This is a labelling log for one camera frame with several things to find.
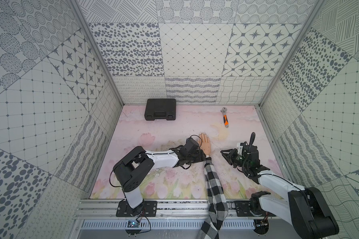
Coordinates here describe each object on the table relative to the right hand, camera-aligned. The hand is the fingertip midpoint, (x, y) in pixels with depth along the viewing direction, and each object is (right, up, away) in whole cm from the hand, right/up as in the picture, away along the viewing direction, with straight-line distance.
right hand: (221, 153), depth 87 cm
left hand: (-8, -4, -2) cm, 9 cm away
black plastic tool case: (-41, +29, +30) cm, 59 cm away
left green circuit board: (-47, -31, -15) cm, 58 cm away
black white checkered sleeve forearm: (-6, -22, -18) cm, 29 cm away
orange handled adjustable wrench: (+9, +19, +24) cm, 32 cm away
